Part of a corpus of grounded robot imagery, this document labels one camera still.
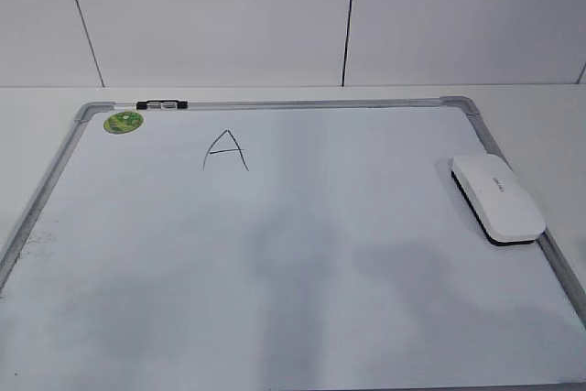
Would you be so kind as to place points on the white eraser with black felt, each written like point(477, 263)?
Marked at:
point(503, 207)

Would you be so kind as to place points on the round green magnet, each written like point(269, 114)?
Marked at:
point(123, 123)

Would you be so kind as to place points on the white board with grey frame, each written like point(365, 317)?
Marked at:
point(279, 246)

